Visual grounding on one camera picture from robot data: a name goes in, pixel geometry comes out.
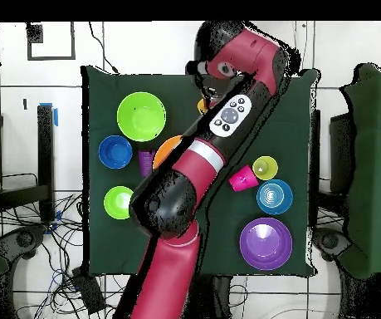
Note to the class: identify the yellow cup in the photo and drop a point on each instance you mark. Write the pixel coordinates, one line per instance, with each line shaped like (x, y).
(201, 106)

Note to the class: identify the black wheeled base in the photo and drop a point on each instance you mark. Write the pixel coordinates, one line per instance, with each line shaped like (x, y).
(20, 240)

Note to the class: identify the red cup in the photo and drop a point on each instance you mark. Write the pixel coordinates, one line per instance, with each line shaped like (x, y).
(243, 179)

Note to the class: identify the small green bowl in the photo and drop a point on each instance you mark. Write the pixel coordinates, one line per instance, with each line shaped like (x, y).
(117, 202)

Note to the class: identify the large orange bowl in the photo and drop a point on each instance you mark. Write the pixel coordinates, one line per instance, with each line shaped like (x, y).
(167, 149)

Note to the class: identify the grey wheeled base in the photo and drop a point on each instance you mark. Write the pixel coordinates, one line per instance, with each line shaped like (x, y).
(331, 242)

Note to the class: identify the dark green table cloth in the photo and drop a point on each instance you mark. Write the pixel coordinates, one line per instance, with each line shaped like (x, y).
(117, 246)

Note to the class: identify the black post with blue tape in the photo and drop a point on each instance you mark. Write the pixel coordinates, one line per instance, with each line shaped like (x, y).
(45, 159)

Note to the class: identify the large green bowl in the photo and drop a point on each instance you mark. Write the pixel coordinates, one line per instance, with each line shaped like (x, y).
(141, 116)

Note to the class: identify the large purple bowl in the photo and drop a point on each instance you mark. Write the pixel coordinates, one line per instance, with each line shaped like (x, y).
(265, 243)

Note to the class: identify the translucent yellow-green cup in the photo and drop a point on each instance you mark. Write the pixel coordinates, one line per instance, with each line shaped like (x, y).
(265, 168)

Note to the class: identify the purple cup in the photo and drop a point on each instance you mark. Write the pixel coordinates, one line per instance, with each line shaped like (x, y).
(146, 164)

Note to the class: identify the light blue bowl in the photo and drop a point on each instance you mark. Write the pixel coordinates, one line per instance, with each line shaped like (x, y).
(274, 197)

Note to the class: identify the dark blue bowl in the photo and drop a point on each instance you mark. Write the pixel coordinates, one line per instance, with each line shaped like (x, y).
(115, 152)

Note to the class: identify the black power brick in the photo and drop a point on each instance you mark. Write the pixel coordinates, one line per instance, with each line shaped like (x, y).
(88, 292)

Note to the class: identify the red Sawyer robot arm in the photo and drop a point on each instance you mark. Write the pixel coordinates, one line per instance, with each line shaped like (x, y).
(176, 265)

